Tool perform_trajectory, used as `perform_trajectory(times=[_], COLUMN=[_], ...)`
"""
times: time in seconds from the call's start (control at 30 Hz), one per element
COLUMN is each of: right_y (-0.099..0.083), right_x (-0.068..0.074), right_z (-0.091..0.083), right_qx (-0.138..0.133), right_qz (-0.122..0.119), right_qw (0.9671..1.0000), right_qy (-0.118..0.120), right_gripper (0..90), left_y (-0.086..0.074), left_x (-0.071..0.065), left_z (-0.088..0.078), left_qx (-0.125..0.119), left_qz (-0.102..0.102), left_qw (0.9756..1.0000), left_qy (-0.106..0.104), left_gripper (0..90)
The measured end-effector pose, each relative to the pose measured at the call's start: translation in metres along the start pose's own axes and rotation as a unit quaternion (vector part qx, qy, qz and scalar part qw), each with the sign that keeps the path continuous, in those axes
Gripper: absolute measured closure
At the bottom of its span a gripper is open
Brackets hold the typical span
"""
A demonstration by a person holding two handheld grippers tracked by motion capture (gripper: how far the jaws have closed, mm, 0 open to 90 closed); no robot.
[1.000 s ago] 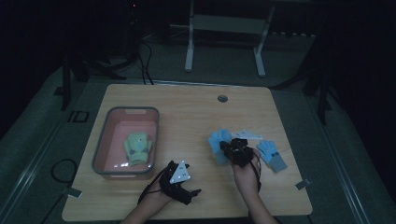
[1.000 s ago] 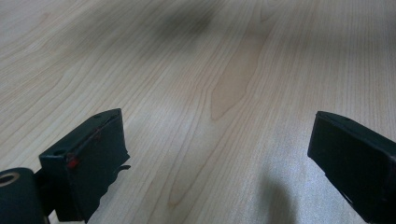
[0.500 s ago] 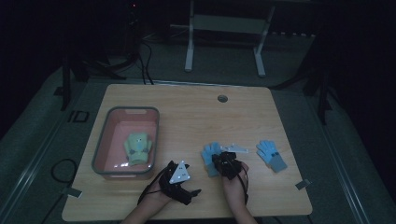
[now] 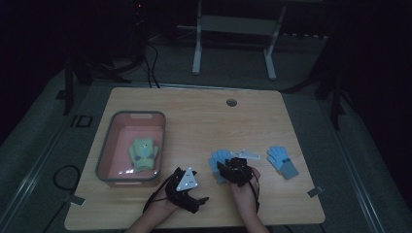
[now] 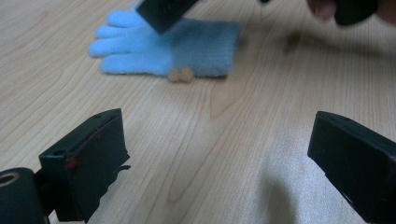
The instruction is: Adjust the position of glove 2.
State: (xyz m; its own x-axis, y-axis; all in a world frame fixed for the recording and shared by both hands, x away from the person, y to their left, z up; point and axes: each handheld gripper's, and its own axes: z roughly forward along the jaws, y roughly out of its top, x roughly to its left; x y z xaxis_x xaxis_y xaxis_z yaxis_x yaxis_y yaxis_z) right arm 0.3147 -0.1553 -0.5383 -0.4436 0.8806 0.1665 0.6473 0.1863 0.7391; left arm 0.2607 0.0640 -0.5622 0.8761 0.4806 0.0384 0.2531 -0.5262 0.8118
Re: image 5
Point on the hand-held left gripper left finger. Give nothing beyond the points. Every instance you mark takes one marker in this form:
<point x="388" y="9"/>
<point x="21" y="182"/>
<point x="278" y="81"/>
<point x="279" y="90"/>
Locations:
<point x="90" y="161"/>

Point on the small beige lump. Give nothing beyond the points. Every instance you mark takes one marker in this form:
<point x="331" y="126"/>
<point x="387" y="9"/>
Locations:
<point x="181" y="75"/>

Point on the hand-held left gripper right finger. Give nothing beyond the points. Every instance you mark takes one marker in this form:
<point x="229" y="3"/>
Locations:
<point x="361" y="165"/>

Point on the plain blue grey glove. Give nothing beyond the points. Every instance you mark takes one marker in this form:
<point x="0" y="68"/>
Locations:
<point x="193" y="49"/>

